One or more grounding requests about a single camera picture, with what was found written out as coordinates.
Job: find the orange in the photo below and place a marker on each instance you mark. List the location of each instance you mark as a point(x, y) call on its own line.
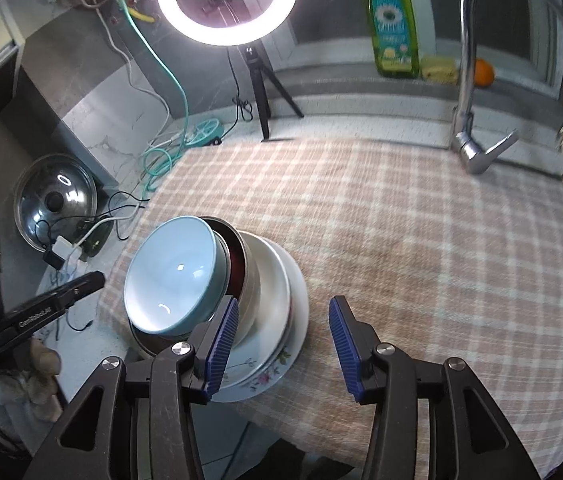
point(485, 72)

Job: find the round teal power strip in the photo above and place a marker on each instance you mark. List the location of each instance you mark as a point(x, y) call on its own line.
point(209, 130)

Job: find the white plate with branch print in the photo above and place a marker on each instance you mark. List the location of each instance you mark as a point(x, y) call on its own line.
point(274, 280)

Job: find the yellow sponge cloth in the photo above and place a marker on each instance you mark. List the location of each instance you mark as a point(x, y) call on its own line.
point(439, 70)

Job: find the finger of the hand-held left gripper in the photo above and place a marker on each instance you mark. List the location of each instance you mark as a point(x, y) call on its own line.
point(81, 287)

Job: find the person's left hand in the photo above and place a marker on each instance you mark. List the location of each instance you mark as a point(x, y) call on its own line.
point(36, 385)

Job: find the light blue ceramic bowl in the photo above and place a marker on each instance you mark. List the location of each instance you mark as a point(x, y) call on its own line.
point(171, 270)

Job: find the steel pot lid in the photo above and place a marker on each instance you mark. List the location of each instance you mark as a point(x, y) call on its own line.
point(36, 200)

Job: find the chrome faucet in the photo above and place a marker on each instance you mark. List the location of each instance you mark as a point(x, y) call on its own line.
point(466, 85)

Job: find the steel bowl with red outside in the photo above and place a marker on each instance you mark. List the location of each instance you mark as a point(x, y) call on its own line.
point(235, 270)

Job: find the white charger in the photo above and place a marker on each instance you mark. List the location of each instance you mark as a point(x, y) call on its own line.
point(64, 247)

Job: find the dark green glass dish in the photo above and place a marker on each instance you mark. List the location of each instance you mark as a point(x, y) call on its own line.
point(96, 242)

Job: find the white power strip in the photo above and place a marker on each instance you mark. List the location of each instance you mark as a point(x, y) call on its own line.
point(69, 271)

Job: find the pink plaid cloth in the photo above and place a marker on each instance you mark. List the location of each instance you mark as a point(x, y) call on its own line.
point(411, 260)

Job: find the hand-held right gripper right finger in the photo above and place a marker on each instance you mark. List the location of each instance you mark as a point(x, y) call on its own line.
point(346, 345)

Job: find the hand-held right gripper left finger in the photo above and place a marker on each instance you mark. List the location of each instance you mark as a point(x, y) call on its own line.
point(221, 340)

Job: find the green dish soap bottle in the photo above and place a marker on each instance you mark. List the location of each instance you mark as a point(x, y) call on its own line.
point(394, 35)

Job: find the black tripod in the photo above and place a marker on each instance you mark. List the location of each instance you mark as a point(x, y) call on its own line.
point(261, 95)

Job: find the large pink floral plate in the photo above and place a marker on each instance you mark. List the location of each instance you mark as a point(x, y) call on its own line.
point(302, 320)

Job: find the black charger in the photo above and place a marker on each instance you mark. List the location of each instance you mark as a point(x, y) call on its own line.
point(53, 258)

